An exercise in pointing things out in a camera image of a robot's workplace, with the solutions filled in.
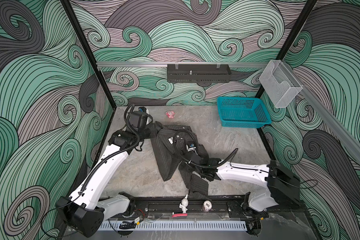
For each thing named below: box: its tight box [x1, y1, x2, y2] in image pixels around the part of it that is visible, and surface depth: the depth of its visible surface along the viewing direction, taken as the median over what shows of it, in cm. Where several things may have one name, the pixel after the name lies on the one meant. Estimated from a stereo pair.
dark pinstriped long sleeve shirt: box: [138, 121, 222, 199], surface depth 79 cm
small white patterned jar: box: [202, 200, 213, 213], surface depth 71 cm
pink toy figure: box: [165, 110, 175, 119], surface depth 113 cm
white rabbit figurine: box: [179, 194, 189, 214], surface depth 74 cm
